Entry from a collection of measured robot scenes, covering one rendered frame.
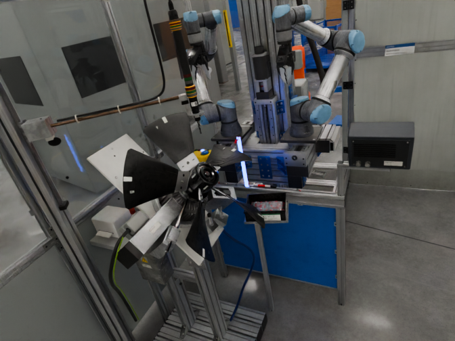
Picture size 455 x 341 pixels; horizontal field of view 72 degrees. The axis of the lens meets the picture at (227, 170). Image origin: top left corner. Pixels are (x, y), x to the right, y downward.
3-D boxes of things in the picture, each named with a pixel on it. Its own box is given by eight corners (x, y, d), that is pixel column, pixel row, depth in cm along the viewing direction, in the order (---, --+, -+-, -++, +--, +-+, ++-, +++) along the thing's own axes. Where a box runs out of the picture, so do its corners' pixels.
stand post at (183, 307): (186, 336, 204) (128, 189, 150) (193, 324, 211) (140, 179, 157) (192, 338, 202) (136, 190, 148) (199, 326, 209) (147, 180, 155)
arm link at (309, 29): (334, 34, 190) (273, 2, 164) (349, 34, 182) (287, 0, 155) (328, 53, 193) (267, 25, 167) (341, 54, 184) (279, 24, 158)
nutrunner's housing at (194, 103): (193, 122, 133) (164, 2, 111) (193, 120, 136) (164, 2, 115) (202, 120, 133) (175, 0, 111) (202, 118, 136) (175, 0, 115)
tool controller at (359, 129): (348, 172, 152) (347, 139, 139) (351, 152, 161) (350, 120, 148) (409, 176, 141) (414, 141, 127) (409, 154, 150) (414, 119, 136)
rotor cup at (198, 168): (196, 207, 138) (212, 193, 130) (172, 184, 137) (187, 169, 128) (211, 189, 149) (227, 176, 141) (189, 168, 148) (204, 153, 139)
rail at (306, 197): (200, 193, 207) (197, 183, 203) (202, 189, 210) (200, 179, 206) (344, 209, 166) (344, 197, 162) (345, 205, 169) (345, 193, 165)
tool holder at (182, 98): (184, 120, 130) (178, 97, 125) (183, 115, 136) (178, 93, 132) (205, 116, 131) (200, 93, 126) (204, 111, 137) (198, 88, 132)
